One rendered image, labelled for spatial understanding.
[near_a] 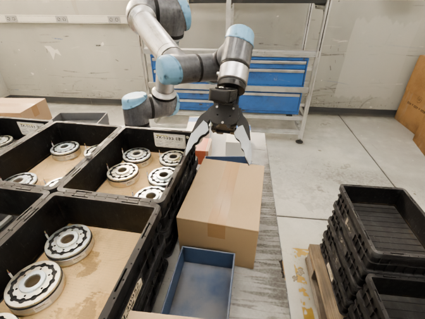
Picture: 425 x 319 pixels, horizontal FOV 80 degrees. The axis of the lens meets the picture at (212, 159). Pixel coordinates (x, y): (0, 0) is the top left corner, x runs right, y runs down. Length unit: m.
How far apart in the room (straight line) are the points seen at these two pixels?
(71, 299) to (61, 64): 3.84
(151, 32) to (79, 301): 0.70
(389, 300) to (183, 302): 0.84
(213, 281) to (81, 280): 0.33
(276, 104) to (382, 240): 1.78
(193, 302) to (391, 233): 0.95
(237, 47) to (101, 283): 0.62
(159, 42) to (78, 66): 3.41
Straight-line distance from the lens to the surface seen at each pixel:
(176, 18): 1.05
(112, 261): 0.68
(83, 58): 4.08
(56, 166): 1.09
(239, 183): 0.80
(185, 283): 0.76
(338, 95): 3.79
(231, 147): 1.18
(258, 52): 2.57
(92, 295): 0.65
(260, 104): 2.72
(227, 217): 0.69
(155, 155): 1.02
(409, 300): 1.34
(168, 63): 0.68
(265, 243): 0.86
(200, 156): 1.15
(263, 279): 0.78
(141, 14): 0.94
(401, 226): 1.45
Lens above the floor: 1.36
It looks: 33 degrees down
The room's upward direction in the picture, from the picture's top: straight up
